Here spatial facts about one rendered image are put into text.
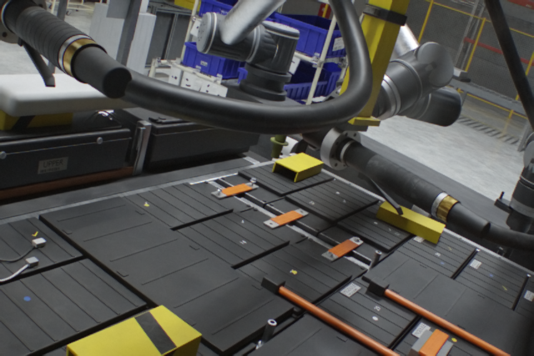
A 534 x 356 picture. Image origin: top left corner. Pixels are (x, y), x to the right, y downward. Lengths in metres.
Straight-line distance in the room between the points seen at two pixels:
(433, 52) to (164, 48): 4.85
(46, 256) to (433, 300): 0.67
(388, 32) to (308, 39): 2.66
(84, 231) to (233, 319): 0.29
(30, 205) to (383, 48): 0.69
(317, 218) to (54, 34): 0.82
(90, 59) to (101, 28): 4.44
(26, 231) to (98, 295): 0.19
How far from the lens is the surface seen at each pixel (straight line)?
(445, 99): 1.49
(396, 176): 0.97
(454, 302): 1.09
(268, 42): 2.70
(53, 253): 0.88
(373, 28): 1.02
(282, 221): 1.18
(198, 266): 0.90
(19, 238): 0.91
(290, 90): 3.64
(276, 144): 1.18
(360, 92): 0.65
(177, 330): 0.69
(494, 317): 1.12
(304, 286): 0.95
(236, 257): 0.97
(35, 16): 0.69
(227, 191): 1.24
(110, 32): 4.89
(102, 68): 0.52
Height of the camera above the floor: 1.46
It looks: 20 degrees down
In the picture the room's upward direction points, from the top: 17 degrees clockwise
